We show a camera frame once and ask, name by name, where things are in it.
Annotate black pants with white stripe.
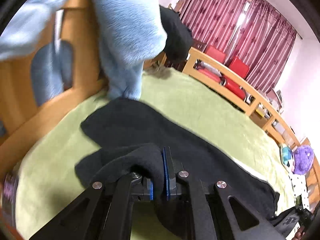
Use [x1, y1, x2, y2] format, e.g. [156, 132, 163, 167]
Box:
[75, 99, 280, 239]

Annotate green bed blanket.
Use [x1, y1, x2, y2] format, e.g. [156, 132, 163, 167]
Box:
[15, 69, 295, 239]

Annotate white black-dotted pillow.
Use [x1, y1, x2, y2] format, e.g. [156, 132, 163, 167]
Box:
[289, 174, 310, 210]

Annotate geometric teal cushion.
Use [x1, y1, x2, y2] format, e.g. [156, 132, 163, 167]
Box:
[279, 144, 295, 173]

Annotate purple plush toy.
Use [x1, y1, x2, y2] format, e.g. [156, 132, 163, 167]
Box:
[293, 145, 315, 175]

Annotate red chair left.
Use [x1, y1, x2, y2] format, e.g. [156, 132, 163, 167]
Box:
[204, 45, 226, 63]

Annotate red chair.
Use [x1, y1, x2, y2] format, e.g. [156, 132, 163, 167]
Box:
[204, 45, 226, 63]
[223, 57, 249, 101]

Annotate red chair right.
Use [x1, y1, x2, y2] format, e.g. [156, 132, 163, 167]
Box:
[223, 57, 249, 101]

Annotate light blue fleece garment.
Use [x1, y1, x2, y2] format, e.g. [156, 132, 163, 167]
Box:
[1, 0, 167, 100]

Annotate red patterned curtain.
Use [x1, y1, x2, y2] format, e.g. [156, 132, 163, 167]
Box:
[180, 0, 297, 93]

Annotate black garment on rail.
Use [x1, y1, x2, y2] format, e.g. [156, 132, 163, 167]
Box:
[160, 6, 193, 63]

